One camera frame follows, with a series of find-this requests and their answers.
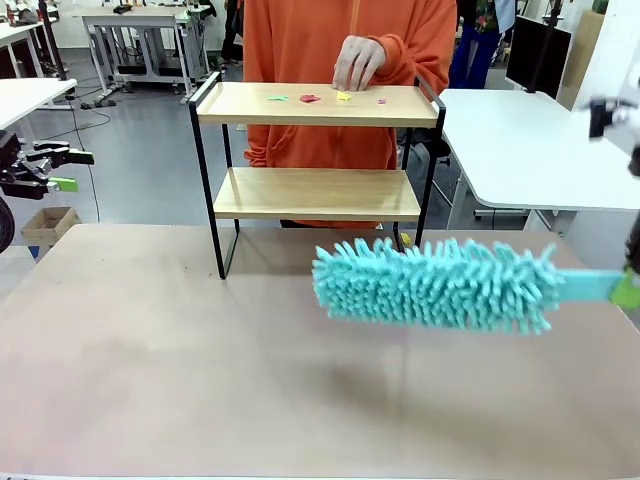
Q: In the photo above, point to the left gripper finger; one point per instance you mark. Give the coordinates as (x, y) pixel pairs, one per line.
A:
(55, 152)
(30, 186)

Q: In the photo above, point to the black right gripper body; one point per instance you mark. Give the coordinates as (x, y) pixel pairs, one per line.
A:
(634, 245)

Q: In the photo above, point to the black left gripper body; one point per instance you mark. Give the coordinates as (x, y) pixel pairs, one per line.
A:
(10, 150)

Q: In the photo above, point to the teal microfiber duster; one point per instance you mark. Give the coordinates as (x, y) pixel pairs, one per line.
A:
(425, 290)

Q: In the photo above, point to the person's left forearm orange sleeve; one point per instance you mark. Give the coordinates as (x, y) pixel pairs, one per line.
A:
(415, 55)

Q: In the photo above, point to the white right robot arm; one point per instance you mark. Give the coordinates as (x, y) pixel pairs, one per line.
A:
(634, 137)

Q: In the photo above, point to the person's right forearm orange sleeve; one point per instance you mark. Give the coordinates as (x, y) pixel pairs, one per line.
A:
(257, 152)

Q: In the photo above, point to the two-tier wood metal shelf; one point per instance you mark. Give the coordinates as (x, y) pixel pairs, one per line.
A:
(320, 119)

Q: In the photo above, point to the person's left hand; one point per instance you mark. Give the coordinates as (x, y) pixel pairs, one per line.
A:
(357, 60)

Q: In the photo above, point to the open cardboard box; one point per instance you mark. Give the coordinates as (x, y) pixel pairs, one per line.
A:
(50, 220)

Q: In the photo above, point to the white side table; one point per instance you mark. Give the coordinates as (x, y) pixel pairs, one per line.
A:
(30, 95)

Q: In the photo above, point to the floor power strip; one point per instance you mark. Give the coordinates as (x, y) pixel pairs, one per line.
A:
(97, 103)

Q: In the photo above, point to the black stand pole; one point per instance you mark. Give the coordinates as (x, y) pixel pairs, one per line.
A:
(52, 45)

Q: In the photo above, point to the white background desk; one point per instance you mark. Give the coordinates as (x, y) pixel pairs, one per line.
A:
(15, 32)

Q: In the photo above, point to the large white table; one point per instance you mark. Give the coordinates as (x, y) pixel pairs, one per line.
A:
(525, 150)

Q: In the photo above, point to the grey metal desk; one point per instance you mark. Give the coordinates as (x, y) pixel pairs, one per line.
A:
(130, 21)

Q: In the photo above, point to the beige cardboard panel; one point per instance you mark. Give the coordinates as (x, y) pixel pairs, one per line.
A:
(585, 50)

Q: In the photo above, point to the black monitor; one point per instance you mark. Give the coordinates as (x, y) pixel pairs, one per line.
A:
(537, 55)

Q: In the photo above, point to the person in dark trousers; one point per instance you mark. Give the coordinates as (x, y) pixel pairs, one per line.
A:
(234, 30)

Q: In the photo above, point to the black office chair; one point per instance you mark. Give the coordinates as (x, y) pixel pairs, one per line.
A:
(425, 157)

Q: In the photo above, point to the yellow paper scrap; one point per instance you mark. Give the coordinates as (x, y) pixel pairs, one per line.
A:
(405, 239)
(343, 97)

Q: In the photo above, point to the long green paper scrap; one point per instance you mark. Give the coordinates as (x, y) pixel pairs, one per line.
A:
(277, 98)

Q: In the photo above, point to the person in blue trousers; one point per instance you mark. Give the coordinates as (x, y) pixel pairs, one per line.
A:
(472, 55)

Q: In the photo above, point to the crumpled red paper scrap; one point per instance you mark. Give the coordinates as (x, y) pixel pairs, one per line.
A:
(309, 98)

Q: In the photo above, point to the person in orange hoodie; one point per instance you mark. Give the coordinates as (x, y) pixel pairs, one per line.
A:
(300, 50)

